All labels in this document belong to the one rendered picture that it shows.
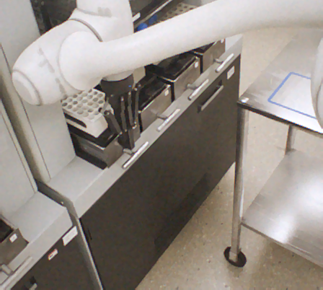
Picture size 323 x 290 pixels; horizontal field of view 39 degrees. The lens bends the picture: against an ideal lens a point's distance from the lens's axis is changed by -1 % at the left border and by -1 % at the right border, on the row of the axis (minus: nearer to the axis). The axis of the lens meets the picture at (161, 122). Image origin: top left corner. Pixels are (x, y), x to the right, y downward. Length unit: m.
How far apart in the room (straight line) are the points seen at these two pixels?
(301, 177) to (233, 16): 1.12
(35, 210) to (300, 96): 0.72
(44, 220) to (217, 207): 1.03
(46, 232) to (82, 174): 0.17
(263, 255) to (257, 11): 1.30
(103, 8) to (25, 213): 0.53
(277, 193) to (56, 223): 0.86
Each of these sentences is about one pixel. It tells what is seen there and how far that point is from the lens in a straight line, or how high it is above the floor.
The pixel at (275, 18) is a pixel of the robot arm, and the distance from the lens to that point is 0.69.
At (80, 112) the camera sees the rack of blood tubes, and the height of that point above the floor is 0.86.
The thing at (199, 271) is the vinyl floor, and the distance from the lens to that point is 1.81.
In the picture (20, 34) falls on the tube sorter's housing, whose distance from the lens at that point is 0.94.
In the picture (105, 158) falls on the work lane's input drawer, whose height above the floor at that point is 0.78.
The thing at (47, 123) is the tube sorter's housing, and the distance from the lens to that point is 1.07.
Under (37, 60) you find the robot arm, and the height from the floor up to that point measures 1.17.
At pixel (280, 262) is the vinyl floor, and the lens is 1.85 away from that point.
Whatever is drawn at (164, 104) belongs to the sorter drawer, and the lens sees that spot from 1.27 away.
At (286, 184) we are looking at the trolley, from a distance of 1.71.
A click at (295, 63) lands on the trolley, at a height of 0.82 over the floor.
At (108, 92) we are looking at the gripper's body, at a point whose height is 0.97.
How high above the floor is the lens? 1.59
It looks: 43 degrees down
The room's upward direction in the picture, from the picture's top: 6 degrees counter-clockwise
